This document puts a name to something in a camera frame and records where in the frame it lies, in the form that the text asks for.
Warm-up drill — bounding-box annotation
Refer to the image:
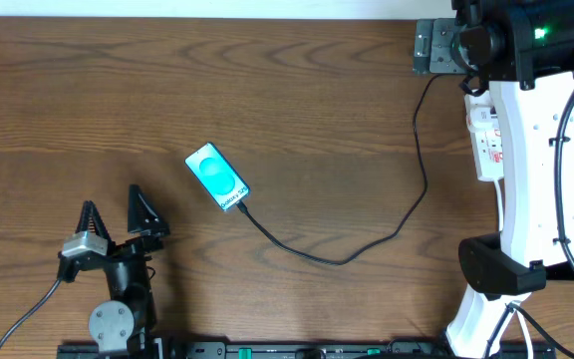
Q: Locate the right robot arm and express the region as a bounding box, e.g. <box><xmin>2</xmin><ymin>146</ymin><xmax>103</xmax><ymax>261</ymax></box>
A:
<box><xmin>414</xmin><ymin>0</ymin><xmax>574</xmax><ymax>358</ymax></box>

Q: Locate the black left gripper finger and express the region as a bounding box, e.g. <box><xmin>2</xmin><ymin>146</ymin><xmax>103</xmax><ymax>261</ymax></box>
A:
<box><xmin>128</xmin><ymin>184</ymin><xmax>170</xmax><ymax>237</ymax></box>
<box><xmin>75</xmin><ymin>200</ymin><xmax>114</xmax><ymax>248</ymax></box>

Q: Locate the black charging cable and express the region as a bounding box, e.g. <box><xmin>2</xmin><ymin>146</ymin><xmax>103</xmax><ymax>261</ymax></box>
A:
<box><xmin>236</xmin><ymin>73</ymin><xmax>467</xmax><ymax>268</ymax></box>

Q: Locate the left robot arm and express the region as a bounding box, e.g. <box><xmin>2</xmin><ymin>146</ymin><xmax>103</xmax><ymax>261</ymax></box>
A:
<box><xmin>57</xmin><ymin>184</ymin><xmax>170</xmax><ymax>358</ymax></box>

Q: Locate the black camera cable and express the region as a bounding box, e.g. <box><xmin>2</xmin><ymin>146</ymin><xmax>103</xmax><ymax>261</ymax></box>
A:
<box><xmin>485</xmin><ymin>34</ymin><xmax>574</xmax><ymax>359</ymax></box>
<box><xmin>0</xmin><ymin>277</ymin><xmax>64</xmax><ymax>359</ymax></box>

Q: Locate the white USB charger plug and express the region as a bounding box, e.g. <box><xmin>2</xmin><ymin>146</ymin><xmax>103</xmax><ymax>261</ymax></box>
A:
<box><xmin>464</xmin><ymin>91</ymin><xmax>499</xmax><ymax>134</ymax></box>

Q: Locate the white power strip cord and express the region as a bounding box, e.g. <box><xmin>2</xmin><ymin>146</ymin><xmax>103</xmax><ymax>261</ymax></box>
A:
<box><xmin>492</xmin><ymin>179</ymin><xmax>536</xmax><ymax>359</ymax></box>

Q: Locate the black right camera cable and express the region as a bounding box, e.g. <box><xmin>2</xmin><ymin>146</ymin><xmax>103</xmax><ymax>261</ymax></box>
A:
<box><xmin>485</xmin><ymin>34</ymin><xmax>574</xmax><ymax>359</ymax></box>

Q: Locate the turquoise screen smartphone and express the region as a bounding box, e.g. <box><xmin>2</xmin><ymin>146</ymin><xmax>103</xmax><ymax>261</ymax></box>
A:
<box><xmin>185</xmin><ymin>143</ymin><xmax>250</xmax><ymax>211</ymax></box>

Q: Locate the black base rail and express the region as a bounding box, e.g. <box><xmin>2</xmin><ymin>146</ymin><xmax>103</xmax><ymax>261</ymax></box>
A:
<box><xmin>56</xmin><ymin>338</ymin><xmax>556</xmax><ymax>359</ymax></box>

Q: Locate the white power strip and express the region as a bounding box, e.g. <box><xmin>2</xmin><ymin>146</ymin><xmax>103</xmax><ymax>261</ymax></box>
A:
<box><xmin>468</xmin><ymin>124</ymin><xmax>504</xmax><ymax>182</ymax></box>

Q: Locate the black left camera cable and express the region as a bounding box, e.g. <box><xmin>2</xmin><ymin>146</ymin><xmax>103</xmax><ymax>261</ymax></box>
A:
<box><xmin>0</xmin><ymin>277</ymin><xmax>64</xmax><ymax>359</ymax></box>

